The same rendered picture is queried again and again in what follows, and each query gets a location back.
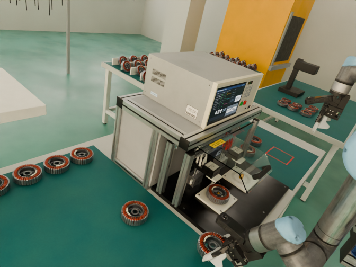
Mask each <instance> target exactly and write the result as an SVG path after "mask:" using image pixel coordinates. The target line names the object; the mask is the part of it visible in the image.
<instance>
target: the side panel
mask: <svg viewBox="0 0 356 267"><path fill-rule="evenodd" d="M158 136H159V133H158V132H156V131H155V130H153V129H152V128H150V127H149V126H147V125H146V124H144V123H143V122H141V121H140V120H138V119H137V118H135V117H134V116H132V115H131V114H129V113H128V112H126V111H125V110H123V109H121V108H120V107H118V106H117V105H116V111H115V122H114V132H113V143H112V153H111V160H112V161H113V162H114V163H115V164H117V165H118V166H119V167H120V168H121V169H122V170H124V171H125V172H126V173H127V174H128V175H129V176H131V177H132V178H133V179H134V180H135V181H136V182H138V183H139V184H140V185H141V186H142V187H143V188H144V187H145V189H146V190H147V189H148V188H150V187H149V180H150V175H151V172H152V167H153V161H154V156H155V151H156V146H157V141H158Z"/></svg>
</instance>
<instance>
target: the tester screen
mask: <svg viewBox="0 0 356 267"><path fill-rule="evenodd" d="M244 87H245V84H241V85H237V86H233V87H229V88H225V89H222V90H218V91H217V94H216V97H215V100H214V103H213V106H212V110H211V114H210V117H209V119H210V118H213V117H216V116H218V115H221V114H223V113H224V116H223V117H220V118H218V119H215V120H212V121H210V122H209V120H208V123H207V124H209V123H212V122H214V121H217V120H219V119H222V118H224V117H226V116H225V113H226V110H227V107H228V106H231V105H233V104H236V103H239V101H236V102H233V103H231V104H229V101H230V98H232V97H235V96H239V95H242V92H243V89H244ZM219 109H222V112H221V113H220V114H217V115H215V111H216V110H219ZM234 113H235V112H234ZM234 113H232V114H234ZM229 115H231V114H229ZM229 115H227V116H229Z"/></svg>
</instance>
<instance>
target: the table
mask: <svg viewBox="0 0 356 267"><path fill-rule="evenodd" d="M210 54H211V55H214V56H217V57H219V56H220V58H222V59H224V60H227V61H230V62H232V63H235V64H237V65H240V66H243V67H245V68H248V69H250V70H253V71H255V72H258V73H261V72H259V71H257V64H253V65H252V64H248V66H247V65H246V61H245V60H242V62H241V61H240V58H239V57H236V59H234V58H231V59H230V56H229V55H225V53H224V52H223V51H221V52H220V55H219V52H215V54H214V53H213V52H210ZM229 59H230V60H229ZM122 61H123V62H122ZM141 61H144V63H143V64H144V66H147V62H148V57H147V56H146V55H141V56H140V60H138V58H137V56H135V55H132V56H130V57H129V61H128V60H127V58H126V57H125V56H120V57H119V58H118V65H112V61H104V62H102V63H101V66H102V67H103V68H105V69H106V70H105V85H104V99H103V114H102V122H103V124H106V123H107V122H108V115H109V116H111V117H112V118H114V119H115V113H113V112H112V111H114V110H116V106H111V107H109V103H110V90H111V78H112V73H114V74H116V75H118V76H119V77H121V78H123V79H125V80H127V81H128V82H130V83H131V84H134V85H135V86H137V87H139V88H140V89H142V90H144V83H145V76H146V75H145V74H146V70H145V67H144V66H143V64H142V63H141ZM130 62H133V67H136V73H137V74H135V75H130V69H131V67H132V66H131V63H130ZM236 62H237V63H236ZM121 63H122V64H121ZM121 67H122V70H121ZM127 68H128V69H127ZM141 72H142V74H141V79H142V80H140V73H141Z"/></svg>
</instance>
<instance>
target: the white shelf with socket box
mask: <svg viewBox="0 0 356 267"><path fill-rule="evenodd" d="M46 114H47V112H46V105H45V104H44V103H43V102H42V101H40V100H39V99H38V98H37V97H36V96H35V95H33V94H32V93H31V92H30V91H29V90H28V89H26V88H25V87H24V86H23V85H22V84H21V83H19V82H18V81H17V80H16V79H15V78H14V77H12V76H11V75H10V74H9V73H8V72H6V71H5V70H4V69H3V68H0V124H1V123H7V122H12V121H17V120H22V119H27V118H33V117H38V116H41V115H46Z"/></svg>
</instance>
